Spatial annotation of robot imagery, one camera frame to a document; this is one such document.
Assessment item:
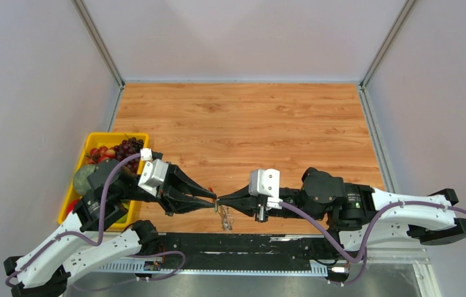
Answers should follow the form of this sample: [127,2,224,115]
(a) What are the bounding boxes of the purple grape bunch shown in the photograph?
[113,137,144,173]

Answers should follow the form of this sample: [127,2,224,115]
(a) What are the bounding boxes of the red apple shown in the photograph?
[66,199,80,214]

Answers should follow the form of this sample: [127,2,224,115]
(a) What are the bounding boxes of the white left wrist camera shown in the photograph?
[138,148,169,197]

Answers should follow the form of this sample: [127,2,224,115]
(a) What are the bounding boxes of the small red peaches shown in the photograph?
[84,146,116,165]

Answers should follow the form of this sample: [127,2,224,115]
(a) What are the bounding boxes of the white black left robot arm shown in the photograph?
[4,154,216,296]

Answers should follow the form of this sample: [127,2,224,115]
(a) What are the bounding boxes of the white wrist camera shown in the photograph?
[138,148,169,197]
[248,168,283,209]

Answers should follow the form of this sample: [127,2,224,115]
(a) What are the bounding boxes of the green melon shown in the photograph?
[72,165,97,196]

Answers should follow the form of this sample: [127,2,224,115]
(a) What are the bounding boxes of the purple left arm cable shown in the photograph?
[4,152,186,283]

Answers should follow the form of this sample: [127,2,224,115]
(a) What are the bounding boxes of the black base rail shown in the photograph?
[138,233,343,272]

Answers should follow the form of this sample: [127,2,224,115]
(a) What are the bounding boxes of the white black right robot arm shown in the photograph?
[217,168,466,259]

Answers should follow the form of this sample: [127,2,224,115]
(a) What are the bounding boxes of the yellow plastic tray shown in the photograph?
[57,131,150,225]

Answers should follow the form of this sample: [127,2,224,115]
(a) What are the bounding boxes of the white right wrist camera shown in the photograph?
[248,168,283,209]

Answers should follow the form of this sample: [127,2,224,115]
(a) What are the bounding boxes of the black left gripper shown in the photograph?
[116,160,218,215]

